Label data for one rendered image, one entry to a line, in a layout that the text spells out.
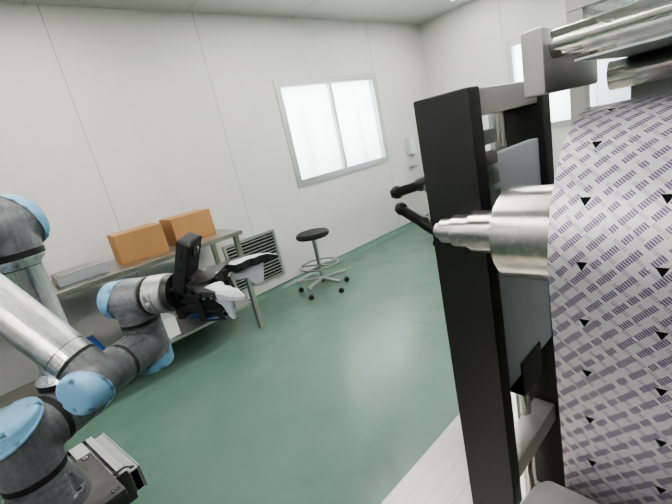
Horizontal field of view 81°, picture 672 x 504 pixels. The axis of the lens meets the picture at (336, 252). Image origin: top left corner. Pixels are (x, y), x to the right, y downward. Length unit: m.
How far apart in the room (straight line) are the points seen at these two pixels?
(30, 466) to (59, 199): 2.79
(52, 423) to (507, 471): 0.87
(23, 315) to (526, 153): 0.79
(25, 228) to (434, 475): 0.90
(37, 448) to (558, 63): 1.02
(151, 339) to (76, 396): 0.16
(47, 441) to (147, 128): 3.11
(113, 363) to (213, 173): 3.32
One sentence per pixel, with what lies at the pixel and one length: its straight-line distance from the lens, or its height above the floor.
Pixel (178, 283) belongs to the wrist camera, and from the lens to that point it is 0.76.
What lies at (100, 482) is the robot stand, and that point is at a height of 0.82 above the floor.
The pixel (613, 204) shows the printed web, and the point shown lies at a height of 1.37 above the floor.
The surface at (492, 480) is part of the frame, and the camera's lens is 0.50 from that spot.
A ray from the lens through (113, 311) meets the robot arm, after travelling 0.87.
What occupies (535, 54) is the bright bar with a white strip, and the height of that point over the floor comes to 1.44.
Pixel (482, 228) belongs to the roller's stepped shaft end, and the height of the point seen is 1.34.
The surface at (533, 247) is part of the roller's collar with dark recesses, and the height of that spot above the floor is 1.34.
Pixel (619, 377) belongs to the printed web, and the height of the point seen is 1.29.
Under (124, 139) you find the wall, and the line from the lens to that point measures 3.79.
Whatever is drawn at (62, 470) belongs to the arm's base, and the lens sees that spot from 1.08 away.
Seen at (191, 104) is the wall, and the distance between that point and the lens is 4.05.
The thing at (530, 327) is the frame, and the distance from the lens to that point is 0.46.
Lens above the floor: 1.42
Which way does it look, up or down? 15 degrees down
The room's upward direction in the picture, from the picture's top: 12 degrees counter-clockwise
